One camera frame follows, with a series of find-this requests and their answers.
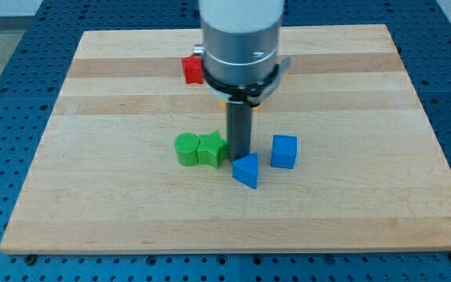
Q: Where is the blue triangle block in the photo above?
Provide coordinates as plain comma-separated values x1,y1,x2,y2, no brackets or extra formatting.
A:
232,153,258,190

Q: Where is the blue perforated table frame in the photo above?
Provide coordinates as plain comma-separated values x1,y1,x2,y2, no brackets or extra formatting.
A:
0,0,451,281

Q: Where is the black white tool flange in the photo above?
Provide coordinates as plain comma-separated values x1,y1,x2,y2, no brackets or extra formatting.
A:
203,56,291,107

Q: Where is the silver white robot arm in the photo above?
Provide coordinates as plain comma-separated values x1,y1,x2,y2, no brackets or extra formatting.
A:
194,0,290,161

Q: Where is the wooden board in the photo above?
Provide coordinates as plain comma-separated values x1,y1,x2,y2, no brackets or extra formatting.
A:
0,24,451,255

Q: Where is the red star block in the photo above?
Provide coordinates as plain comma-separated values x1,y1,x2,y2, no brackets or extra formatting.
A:
181,55,203,85

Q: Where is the green cylinder block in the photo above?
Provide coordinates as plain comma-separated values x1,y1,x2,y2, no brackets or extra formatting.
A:
174,132,200,167

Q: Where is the blue cube block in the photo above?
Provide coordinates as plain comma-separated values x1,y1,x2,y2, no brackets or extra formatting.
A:
270,135,298,169

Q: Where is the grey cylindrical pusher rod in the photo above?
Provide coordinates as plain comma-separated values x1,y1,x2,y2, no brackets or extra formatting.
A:
226,103,252,161

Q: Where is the green star block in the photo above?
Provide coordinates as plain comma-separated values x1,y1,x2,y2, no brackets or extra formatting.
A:
197,131,228,168

